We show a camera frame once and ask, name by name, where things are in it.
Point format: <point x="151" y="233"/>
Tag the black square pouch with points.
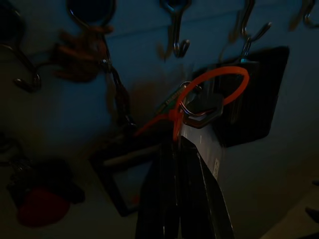
<point x="261" y="99"/>

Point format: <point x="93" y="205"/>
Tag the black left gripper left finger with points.
<point x="159" y="199"/>

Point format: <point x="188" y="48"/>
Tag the red round charm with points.
<point x="42" y="209"/>

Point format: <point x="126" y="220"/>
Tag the black rectangular frame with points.
<point x="114" y="194"/>

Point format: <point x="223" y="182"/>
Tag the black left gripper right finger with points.
<point x="202" y="204"/>

